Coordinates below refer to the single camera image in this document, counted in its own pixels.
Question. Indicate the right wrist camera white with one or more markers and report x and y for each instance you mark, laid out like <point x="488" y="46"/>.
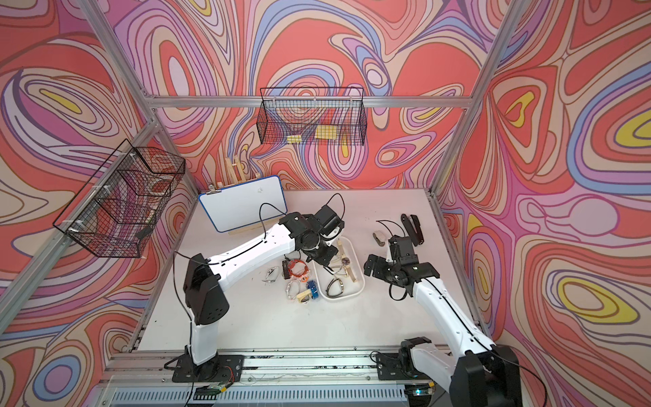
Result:
<point x="390" y="251"/>

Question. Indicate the blue framed whiteboard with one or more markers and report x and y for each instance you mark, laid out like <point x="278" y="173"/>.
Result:
<point x="243" y="203"/>

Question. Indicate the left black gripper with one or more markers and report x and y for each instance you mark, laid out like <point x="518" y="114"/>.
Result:
<point x="328" y="258"/>

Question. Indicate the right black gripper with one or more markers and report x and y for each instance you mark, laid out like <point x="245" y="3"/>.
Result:
<point x="370" y="265"/>

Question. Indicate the black stapler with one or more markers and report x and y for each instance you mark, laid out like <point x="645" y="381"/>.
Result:
<point x="411" y="224"/>

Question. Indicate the white pink kids watch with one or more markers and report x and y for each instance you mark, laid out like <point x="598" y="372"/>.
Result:
<point x="293" y="288"/>

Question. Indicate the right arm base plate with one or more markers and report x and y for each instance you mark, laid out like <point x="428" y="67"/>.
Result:
<point x="390" y="367"/>

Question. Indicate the brown strap watch front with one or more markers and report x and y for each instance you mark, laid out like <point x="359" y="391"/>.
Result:
<point x="335" y="288"/>

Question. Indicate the wooden easel stand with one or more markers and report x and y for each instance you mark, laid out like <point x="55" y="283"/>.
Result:
<point x="239" y="178"/>

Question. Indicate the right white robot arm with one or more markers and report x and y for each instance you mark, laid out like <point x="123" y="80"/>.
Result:
<point x="473" y="371"/>

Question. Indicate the yellow sticky note pad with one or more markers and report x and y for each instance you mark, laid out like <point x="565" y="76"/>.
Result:
<point x="326" y="132"/>

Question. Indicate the beige strap blue watch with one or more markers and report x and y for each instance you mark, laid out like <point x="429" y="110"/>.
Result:
<point x="304" y="297"/>

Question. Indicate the dark brown leather watch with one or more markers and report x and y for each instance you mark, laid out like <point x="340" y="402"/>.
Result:
<point x="285" y="270"/>

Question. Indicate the black wire basket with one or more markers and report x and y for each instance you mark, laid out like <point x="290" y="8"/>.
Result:
<point x="290" y="114"/>
<point x="116" y="211"/>

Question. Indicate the beige strap watch long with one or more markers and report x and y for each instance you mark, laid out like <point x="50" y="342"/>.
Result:
<point x="342" y="252"/>

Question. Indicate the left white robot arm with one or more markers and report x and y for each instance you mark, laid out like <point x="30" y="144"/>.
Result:
<point x="207" y="279"/>

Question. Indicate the black wire basket back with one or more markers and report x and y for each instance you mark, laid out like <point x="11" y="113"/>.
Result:
<point x="290" y="114"/>

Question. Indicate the black wire basket left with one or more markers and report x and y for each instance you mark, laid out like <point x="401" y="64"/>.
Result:
<point x="116" y="211"/>

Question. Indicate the white plastic storage tray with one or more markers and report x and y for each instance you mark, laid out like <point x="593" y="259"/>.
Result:
<point x="323" y="275"/>

